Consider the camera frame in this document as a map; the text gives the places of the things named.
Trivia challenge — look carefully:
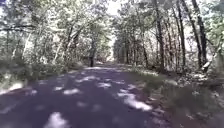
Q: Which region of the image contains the grey forest path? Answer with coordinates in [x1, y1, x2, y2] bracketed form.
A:
[0, 65, 174, 128]

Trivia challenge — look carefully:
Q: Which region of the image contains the wood of green trees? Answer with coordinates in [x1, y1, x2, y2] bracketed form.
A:
[0, 0, 224, 75]

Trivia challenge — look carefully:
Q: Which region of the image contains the leaf-strewn verge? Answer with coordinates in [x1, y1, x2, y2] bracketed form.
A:
[123, 65, 224, 128]

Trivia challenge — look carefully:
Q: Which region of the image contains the green undergrowth verge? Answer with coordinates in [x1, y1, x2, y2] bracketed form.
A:
[0, 59, 88, 91]

